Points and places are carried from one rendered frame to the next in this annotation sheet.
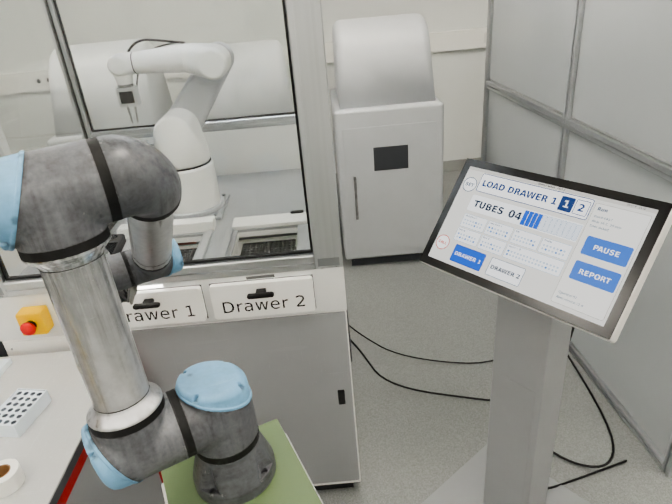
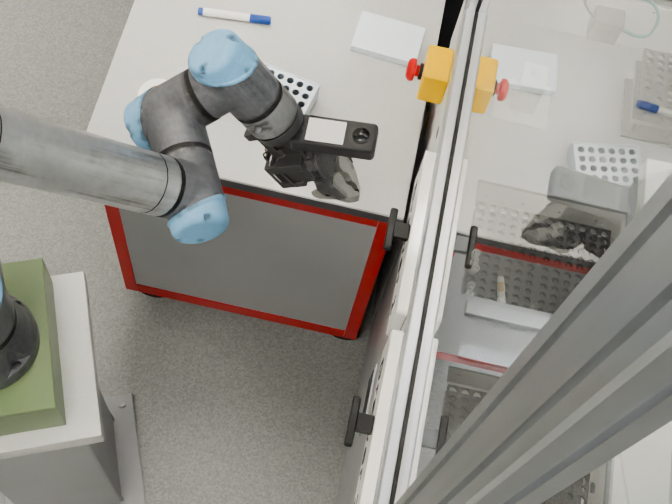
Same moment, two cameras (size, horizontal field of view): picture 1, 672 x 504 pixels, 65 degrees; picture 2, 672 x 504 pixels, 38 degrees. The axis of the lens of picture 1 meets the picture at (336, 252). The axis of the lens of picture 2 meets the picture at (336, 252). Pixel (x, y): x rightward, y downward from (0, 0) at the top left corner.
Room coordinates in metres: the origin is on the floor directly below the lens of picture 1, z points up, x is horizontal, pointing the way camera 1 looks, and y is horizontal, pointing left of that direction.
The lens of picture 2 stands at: (1.17, -0.17, 2.26)
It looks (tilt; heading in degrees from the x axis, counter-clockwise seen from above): 65 degrees down; 90
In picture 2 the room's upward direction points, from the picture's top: 13 degrees clockwise
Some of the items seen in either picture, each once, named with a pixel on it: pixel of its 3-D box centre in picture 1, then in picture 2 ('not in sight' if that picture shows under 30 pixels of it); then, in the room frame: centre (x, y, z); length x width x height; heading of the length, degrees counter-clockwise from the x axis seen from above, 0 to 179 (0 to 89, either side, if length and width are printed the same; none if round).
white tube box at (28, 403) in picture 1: (18, 412); (278, 95); (1.01, 0.81, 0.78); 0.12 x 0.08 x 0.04; 169
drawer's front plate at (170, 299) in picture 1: (153, 307); (411, 243); (1.29, 0.53, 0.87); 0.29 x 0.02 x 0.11; 90
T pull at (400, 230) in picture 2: (147, 303); (398, 230); (1.26, 0.53, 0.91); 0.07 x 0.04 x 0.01; 90
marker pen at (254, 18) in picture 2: not in sight; (234, 15); (0.89, 0.97, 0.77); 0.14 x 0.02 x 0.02; 6
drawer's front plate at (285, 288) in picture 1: (263, 297); (376, 432); (1.29, 0.22, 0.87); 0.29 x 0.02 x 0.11; 90
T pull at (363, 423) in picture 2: (260, 293); (360, 422); (1.26, 0.22, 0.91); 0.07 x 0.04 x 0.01; 90
